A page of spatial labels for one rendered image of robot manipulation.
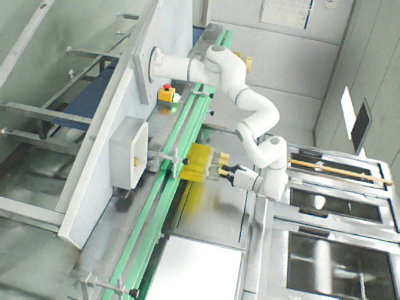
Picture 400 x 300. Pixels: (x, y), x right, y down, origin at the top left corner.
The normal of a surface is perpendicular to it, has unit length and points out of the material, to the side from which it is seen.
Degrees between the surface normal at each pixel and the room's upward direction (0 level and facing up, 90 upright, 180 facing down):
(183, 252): 90
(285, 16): 90
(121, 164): 90
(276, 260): 90
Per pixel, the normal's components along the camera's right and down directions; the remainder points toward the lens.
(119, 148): -0.21, 0.57
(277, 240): 0.11, -0.79
